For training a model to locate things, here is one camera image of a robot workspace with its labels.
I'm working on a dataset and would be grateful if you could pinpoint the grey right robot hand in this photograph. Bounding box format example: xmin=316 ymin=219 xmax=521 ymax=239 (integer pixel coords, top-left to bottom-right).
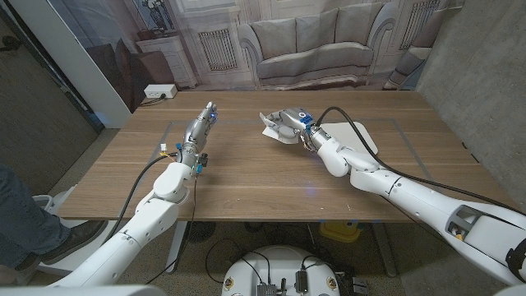
xmin=273 ymin=108 xmax=328 ymax=150

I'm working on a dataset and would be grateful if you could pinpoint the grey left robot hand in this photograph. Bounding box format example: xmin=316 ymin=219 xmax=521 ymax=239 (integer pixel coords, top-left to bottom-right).
xmin=176 ymin=101 xmax=219 ymax=168

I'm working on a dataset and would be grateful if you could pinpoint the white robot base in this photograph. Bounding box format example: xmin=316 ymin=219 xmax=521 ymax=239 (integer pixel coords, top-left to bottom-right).
xmin=221 ymin=245 xmax=341 ymax=296

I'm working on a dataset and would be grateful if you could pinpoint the white square paper plate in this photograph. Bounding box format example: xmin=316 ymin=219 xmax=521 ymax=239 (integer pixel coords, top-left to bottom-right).
xmin=324 ymin=121 xmax=379 ymax=155

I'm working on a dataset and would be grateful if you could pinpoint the white power strip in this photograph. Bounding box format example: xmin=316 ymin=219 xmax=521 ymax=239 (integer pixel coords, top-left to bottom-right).
xmin=143 ymin=84 xmax=178 ymax=99

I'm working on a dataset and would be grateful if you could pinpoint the printed living room backdrop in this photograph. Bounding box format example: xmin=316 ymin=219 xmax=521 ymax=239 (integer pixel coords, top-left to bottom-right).
xmin=47 ymin=0 xmax=465 ymax=114

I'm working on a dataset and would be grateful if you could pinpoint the black round fan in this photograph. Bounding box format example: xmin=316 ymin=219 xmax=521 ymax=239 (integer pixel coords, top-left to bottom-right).
xmin=184 ymin=220 xmax=217 ymax=244

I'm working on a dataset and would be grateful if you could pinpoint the white table leg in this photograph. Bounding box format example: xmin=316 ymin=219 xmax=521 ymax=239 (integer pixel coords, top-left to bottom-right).
xmin=164 ymin=220 xmax=189 ymax=275
xmin=371 ymin=221 xmax=399 ymax=278

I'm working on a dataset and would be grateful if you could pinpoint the yellow object under table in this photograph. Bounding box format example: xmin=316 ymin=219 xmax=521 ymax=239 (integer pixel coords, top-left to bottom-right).
xmin=319 ymin=220 xmax=362 ymax=243

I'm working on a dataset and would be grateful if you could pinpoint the dark brown shoe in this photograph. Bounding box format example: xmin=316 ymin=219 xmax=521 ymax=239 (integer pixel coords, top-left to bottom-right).
xmin=16 ymin=220 xmax=108 ymax=271

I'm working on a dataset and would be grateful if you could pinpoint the white plastic floor base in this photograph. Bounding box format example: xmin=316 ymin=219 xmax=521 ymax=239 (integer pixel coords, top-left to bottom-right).
xmin=31 ymin=184 xmax=87 ymax=229

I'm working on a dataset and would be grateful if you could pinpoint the person's leg in jeans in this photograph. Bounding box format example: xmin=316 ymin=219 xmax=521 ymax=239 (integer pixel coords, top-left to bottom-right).
xmin=0 ymin=160 xmax=71 ymax=268

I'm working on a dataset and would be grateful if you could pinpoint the white robot chest shell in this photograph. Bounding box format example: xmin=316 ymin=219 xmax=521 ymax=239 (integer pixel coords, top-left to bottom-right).
xmin=0 ymin=284 xmax=165 ymax=296

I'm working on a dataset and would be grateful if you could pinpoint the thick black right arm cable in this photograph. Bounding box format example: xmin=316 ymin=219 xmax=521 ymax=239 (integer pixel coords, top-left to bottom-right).
xmin=315 ymin=106 xmax=526 ymax=217

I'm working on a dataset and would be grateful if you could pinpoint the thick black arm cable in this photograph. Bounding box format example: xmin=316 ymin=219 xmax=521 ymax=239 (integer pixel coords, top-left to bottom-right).
xmin=315 ymin=106 xmax=526 ymax=217
xmin=102 ymin=154 xmax=180 ymax=243

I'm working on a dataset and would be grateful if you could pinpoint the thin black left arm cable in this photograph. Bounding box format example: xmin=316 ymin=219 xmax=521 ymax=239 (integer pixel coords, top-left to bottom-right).
xmin=145 ymin=172 xmax=199 ymax=284

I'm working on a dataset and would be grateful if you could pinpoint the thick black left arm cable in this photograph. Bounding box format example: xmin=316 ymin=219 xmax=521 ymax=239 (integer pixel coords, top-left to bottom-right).
xmin=102 ymin=154 xmax=180 ymax=243

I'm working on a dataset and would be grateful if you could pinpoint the black floor cable loop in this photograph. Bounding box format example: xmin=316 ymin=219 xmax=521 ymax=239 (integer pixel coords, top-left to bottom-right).
xmin=204 ymin=237 xmax=272 ymax=285

